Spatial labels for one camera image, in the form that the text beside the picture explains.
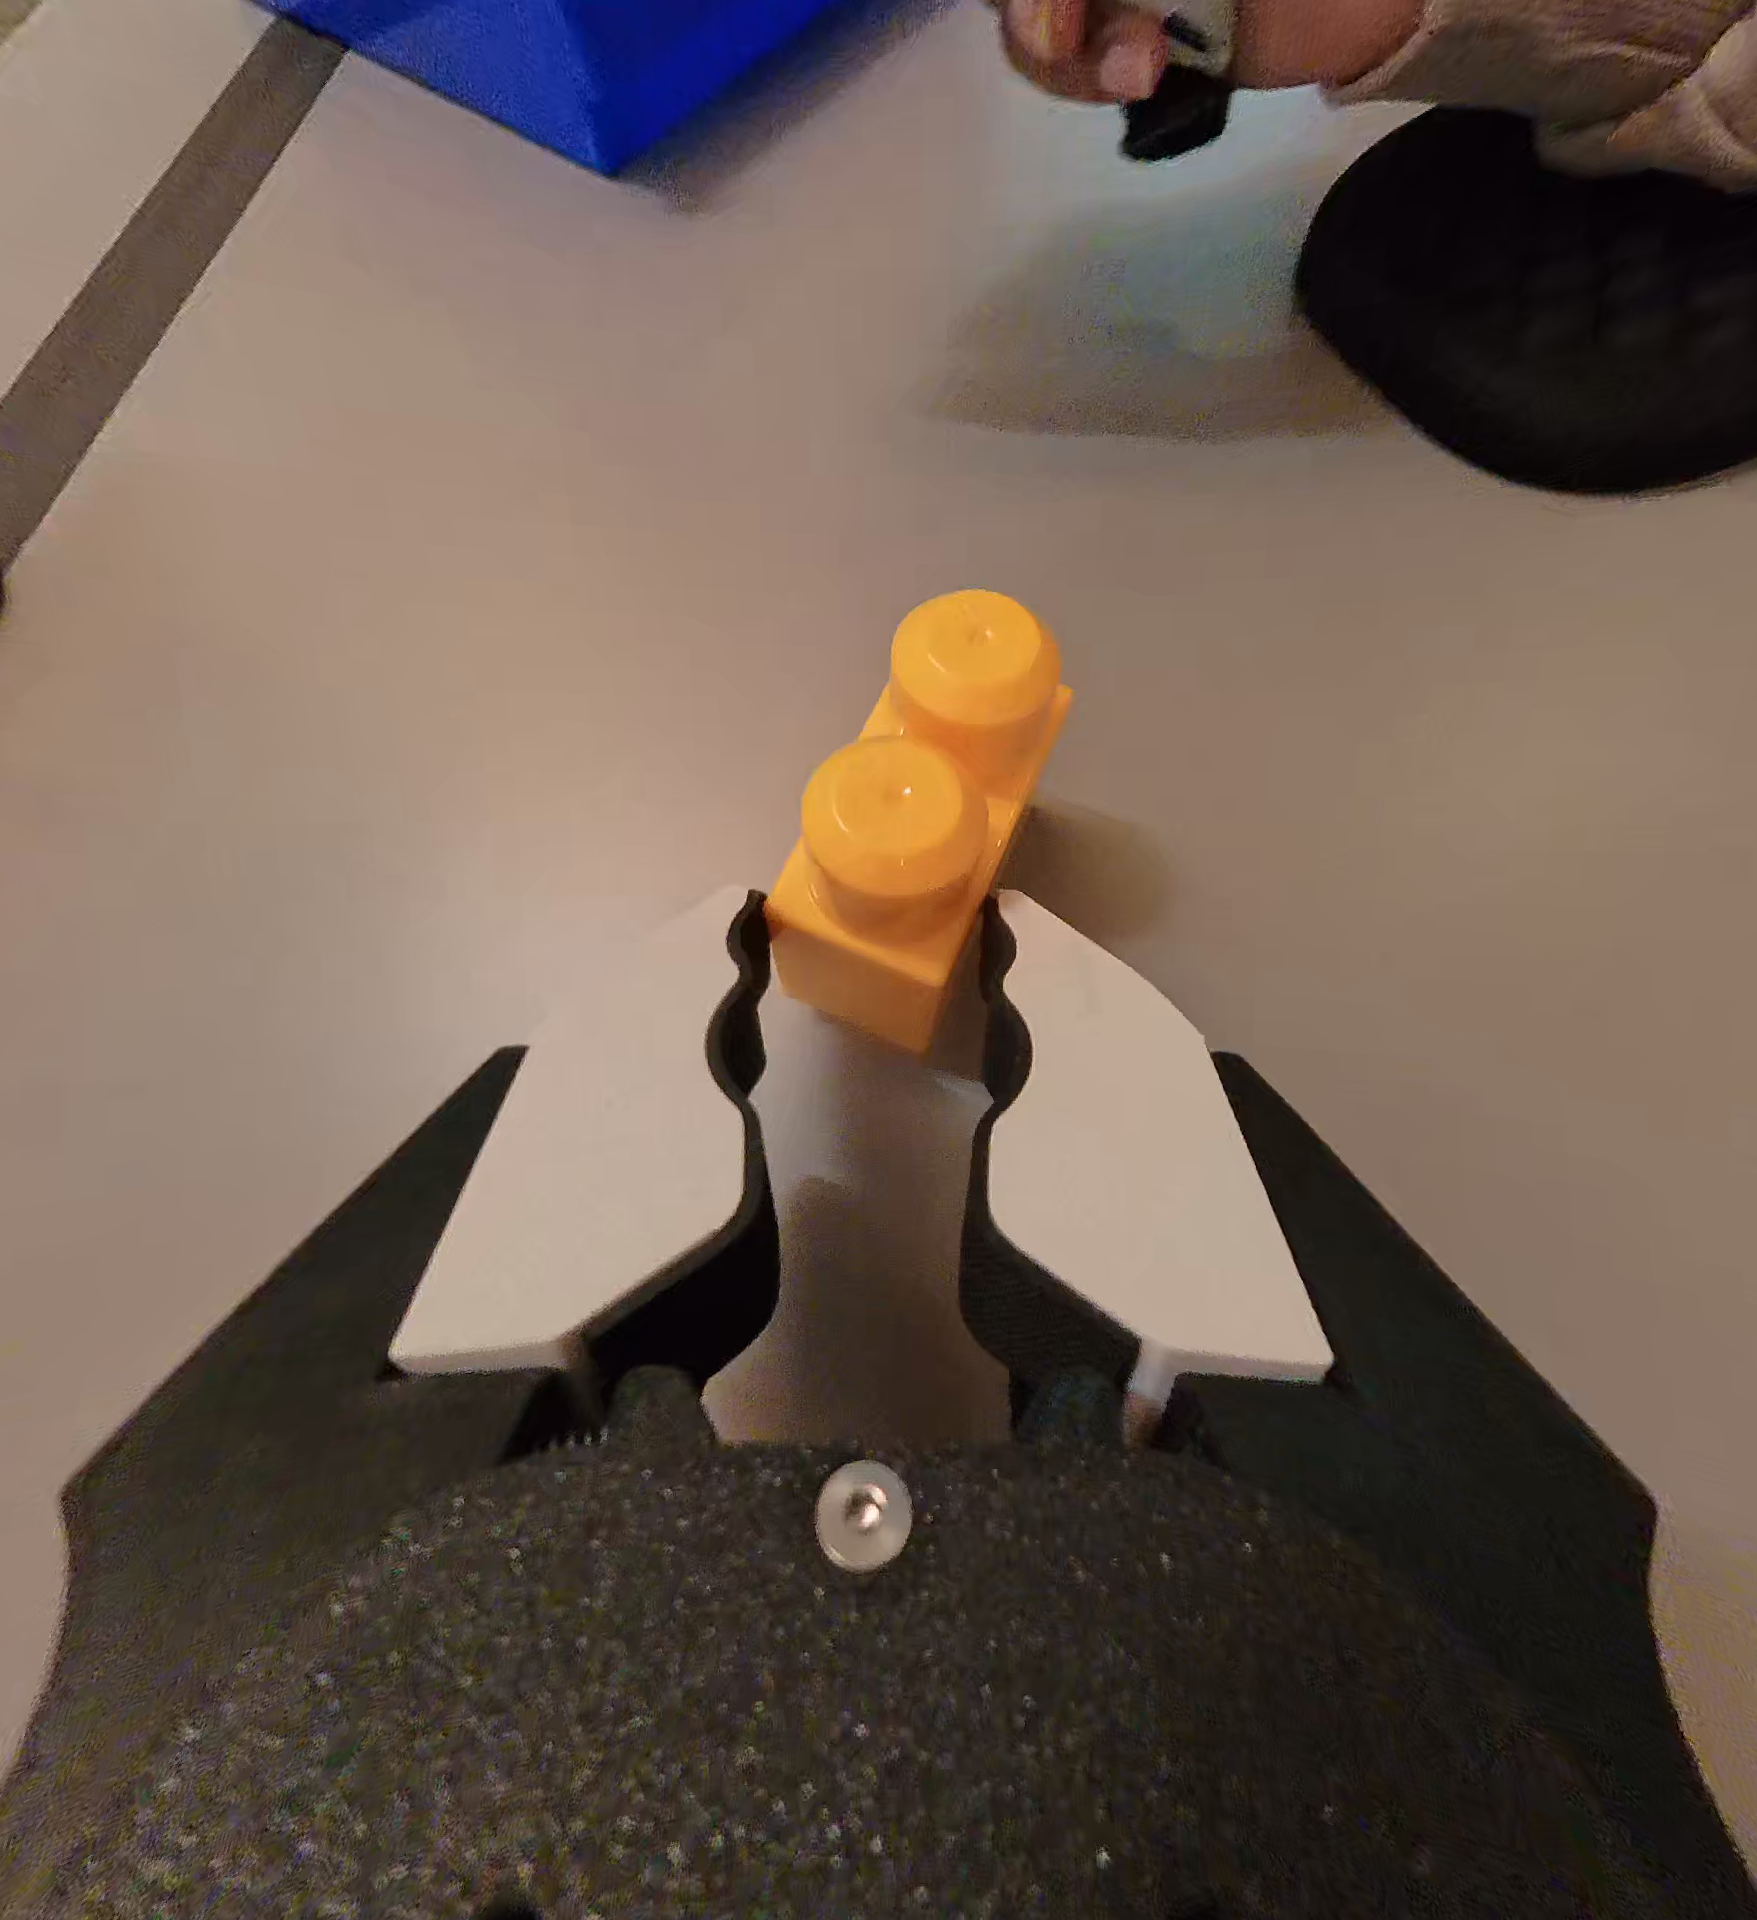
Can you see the person's right forearm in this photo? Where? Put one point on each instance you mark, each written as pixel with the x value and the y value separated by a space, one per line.
pixel 1569 75

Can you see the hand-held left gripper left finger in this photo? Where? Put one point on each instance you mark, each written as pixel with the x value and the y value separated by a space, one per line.
pixel 579 1185

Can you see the yellow two-stud toy block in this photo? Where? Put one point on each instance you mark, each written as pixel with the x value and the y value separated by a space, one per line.
pixel 879 899

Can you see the person's right hand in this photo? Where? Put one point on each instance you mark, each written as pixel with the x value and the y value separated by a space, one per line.
pixel 1090 60

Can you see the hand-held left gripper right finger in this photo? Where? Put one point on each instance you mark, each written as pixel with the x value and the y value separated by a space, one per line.
pixel 1148 1185

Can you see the blue plastic bin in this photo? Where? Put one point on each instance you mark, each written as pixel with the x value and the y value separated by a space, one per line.
pixel 563 60

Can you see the black mesh pad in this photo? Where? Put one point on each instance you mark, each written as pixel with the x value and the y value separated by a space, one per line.
pixel 1569 299

